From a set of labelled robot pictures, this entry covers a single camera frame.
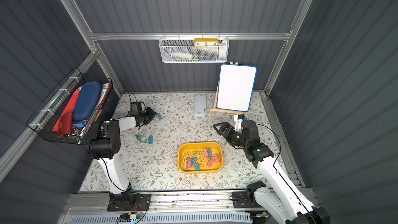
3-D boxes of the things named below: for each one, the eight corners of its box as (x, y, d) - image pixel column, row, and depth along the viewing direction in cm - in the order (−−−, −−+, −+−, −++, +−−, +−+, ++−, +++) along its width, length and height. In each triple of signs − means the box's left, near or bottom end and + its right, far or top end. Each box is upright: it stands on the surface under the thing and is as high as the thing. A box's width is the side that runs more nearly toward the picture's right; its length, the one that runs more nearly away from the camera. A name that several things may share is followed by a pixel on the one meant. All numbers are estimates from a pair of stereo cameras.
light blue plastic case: (193, 116, 109) (193, 114, 106) (194, 96, 121) (194, 94, 119) (206, 116, 109) (206, 114, 106) (206, 96, 121) (206, 94, 119)
